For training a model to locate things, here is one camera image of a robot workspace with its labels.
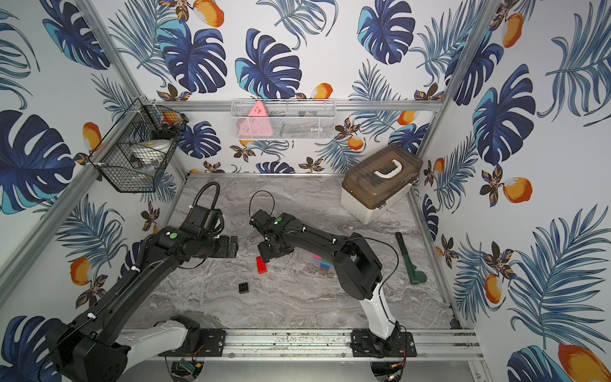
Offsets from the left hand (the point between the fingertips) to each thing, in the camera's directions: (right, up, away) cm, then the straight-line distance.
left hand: (224, 243), depth 77 cm
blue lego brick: (+34, -11, +12) cm, 37 cm away
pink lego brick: (+31, -6, +6) cm, 32 cm away
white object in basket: (-26, +30, +3) cm, 40 cm away
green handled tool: (+67, -14, +10) cm, 69 cm away
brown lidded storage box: (+56, +23, +15) cm, 63 cm away
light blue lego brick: (+34, -9, +8) cm, 36 cm away
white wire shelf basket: (+17, +49, +25) cm, 58 cm away
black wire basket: (-35, +28, -1) cm, 45 cm away
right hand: (+14, -6, +10) cm, 18 cm away
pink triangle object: (+8, +43, +13) cm, 45 cm away
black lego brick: (+4, -17, +7) cm, 19 cm away
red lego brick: (+10, -11, +13) cm, 20 cm away
